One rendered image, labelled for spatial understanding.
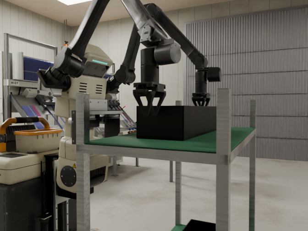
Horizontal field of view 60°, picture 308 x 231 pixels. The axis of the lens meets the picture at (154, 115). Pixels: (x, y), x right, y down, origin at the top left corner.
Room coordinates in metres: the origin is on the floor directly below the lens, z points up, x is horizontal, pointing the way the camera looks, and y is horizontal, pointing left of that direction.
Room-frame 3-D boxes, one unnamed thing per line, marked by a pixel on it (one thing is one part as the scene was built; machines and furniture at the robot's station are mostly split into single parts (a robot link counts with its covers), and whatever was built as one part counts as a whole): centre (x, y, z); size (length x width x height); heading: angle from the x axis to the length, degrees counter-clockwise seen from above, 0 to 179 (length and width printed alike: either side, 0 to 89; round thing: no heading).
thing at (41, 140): (1.52, 0.66, 0.87); 0.23 x 0.15 x 0.11; 154
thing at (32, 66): (3.43, 1.48, 1.52); 0.51 x 0.13 x 0.27; 155
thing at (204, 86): (1.34, -0.24, 1.15); 0.10 x 0.07 x 0.07; 154
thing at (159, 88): (0.84, 0.00, 1.08); 0.07 x 0.07 x 0.09; 64
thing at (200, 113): (1.13, -0.14, 1.01); 0.57 x 0.17 x 0.11; 154
